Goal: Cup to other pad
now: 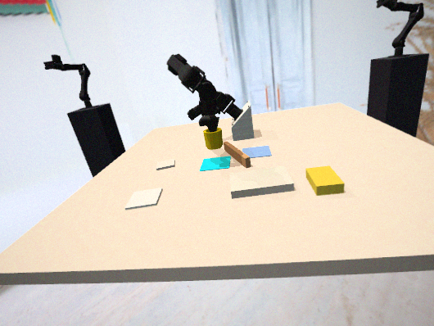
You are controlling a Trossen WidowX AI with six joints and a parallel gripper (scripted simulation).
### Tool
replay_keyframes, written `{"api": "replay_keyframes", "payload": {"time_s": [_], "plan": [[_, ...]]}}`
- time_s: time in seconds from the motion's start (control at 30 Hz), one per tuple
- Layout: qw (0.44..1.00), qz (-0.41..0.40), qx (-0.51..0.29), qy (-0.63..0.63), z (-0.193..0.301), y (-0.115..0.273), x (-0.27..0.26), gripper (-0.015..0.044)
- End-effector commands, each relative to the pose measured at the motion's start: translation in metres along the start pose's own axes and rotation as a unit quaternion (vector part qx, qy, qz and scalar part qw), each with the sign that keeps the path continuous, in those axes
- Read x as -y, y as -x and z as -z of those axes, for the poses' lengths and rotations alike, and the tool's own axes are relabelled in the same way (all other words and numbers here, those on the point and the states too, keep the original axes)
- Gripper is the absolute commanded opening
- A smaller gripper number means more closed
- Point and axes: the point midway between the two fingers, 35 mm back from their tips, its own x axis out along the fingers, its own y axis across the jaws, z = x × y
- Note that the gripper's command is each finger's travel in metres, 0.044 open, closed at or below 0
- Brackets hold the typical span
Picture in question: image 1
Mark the yellow rectangular block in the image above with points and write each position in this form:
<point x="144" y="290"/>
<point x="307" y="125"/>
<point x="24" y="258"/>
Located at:
<point x="324" y="181"/>

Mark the brown wooden bar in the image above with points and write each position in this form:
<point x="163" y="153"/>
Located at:
<point x="238" y="155"/>

